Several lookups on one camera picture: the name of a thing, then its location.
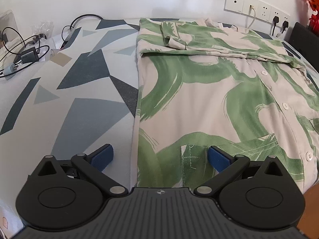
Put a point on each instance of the small grey plug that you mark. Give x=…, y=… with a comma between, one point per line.
x=11, y=70

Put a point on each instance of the black wall plug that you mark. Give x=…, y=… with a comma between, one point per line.
x=285, y=25
x=275, y=20

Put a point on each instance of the black cabinet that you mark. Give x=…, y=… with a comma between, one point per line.
x=306, y=44

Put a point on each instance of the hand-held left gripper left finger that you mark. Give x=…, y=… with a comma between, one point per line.
x=103, y=155

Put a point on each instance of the green leaf print shirt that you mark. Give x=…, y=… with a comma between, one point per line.
x=199, y=99

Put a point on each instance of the white low table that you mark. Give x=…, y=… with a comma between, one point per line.
x=10, y=209

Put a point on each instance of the white wall socket panel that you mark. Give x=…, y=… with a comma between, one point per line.
x=231, y=7

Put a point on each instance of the clear plastic organizer box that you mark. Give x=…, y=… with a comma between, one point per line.
x=8, y=22

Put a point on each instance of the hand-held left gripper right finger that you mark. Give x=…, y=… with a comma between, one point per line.
x=219, y=158

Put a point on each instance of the black power adapter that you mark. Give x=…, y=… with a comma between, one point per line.
x=30, y=54

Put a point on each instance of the clear plastic bag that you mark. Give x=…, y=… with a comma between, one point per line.
x=42, y=27

